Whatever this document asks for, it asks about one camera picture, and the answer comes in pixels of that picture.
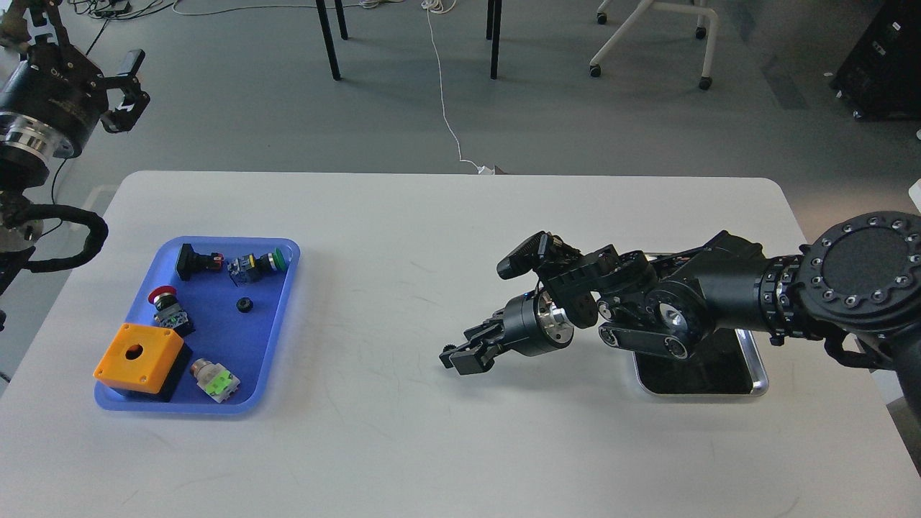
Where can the black table leg right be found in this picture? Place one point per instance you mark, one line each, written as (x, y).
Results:
(493, 34)

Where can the blue plastic tray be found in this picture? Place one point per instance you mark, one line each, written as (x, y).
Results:
(243, 343)

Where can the black selector switch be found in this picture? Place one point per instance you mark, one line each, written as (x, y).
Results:
(190, 262)

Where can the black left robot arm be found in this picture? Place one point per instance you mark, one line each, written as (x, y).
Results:
(22, 220)

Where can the green push button switch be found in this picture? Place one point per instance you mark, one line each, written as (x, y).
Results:
(249, 269)

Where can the green white switch module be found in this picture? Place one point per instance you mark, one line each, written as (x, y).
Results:
(214, 379)

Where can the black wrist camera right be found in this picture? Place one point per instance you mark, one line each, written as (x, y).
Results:
(543, 253)

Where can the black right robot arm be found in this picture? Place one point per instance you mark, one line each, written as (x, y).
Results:
(856, 289)

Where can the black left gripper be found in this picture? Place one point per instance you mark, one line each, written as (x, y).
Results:
(53, 92)

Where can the black table leg left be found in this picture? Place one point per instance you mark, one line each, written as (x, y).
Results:
(326, 28)

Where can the silver metal tray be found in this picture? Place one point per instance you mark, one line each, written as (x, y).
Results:
(748, 370)

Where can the black equipment case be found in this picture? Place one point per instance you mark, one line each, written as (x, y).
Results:
(880, 78)

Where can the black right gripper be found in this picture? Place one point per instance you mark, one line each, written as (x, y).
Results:
(531, 325)

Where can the red mushroom push button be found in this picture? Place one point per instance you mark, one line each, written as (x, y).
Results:
(168, 311)

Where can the black table leg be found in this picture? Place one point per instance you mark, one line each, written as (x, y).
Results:
(493, 34)
(326, 28)

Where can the white rolling chair base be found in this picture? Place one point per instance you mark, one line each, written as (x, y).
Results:
(638, 25)

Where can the orange button enclosure box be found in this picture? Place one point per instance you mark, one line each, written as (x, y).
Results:
(144, 362)

